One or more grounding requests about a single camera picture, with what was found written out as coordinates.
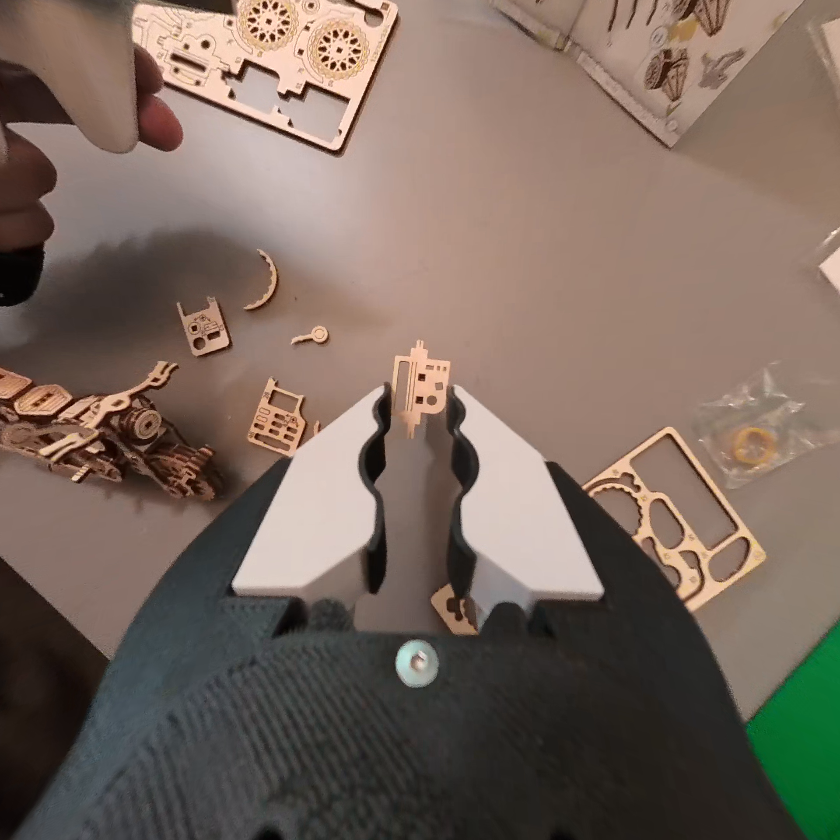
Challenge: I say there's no white packet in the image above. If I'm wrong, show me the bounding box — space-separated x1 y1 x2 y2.
818 228 840 294

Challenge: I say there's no yellow rubber band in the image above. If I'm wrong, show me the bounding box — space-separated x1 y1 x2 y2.
731 427 773 464

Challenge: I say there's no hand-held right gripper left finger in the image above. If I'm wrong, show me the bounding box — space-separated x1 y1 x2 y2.
231 384 393 627

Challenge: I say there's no green plastic bin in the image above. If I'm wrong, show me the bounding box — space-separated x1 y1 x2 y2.
745 620 840 840

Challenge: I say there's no curved wooden gear piece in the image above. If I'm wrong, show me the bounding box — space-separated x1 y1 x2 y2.
243 248 280 311

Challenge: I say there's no person's left hand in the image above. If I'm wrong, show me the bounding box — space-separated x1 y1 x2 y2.
0 49 186 255

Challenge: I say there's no small pronged wooden plate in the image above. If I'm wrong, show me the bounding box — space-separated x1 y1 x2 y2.
176 297 232 357

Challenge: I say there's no clear plastic bag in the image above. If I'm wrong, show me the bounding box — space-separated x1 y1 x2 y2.
692 364 840 490

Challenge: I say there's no wooden plate with square holes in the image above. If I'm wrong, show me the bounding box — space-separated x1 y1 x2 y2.
392 340 454 437

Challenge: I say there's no grey desk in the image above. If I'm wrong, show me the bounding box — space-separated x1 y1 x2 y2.
0 0 840 723

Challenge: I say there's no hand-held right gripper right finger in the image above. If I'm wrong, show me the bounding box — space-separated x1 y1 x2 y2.
446 384 606 624

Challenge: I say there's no open instruction booklet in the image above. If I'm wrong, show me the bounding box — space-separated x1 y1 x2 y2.
491 0 811 148

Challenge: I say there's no wooden cut-out frame sheet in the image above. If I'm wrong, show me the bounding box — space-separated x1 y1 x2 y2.
583 427 767 613

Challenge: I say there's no wooden motorcycle model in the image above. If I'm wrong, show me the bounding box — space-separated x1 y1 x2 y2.
0 360 221 503

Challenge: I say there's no wooden sheet with wheels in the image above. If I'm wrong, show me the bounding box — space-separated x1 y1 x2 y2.
131 0 400 157

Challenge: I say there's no wooden grid piece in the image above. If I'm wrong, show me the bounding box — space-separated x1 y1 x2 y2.
247 377 307 457

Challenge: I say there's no small wooden puzzle piece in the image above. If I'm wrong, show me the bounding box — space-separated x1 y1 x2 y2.
430 583 480 636

